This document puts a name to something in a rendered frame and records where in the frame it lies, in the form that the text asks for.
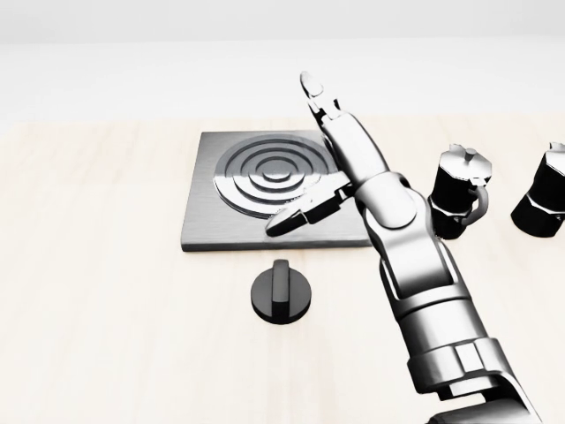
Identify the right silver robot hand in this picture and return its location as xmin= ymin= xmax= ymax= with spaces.
xmin=263 ymin=70 xmax=433 ymax=242

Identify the flat dark stove plate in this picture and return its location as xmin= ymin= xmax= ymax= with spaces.
xmin=180 ymin=130 xmax=377 ymax=254

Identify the round black stove knob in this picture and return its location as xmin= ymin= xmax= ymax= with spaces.
xmin=250 ymin=259 xmax=313 ymax=326

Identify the black and silver moka pot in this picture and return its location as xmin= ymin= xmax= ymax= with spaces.
xmin=426 ymin=143 xmax=493 ymax=241
xmin=510 ymin=141 xmax=565 ymax=236

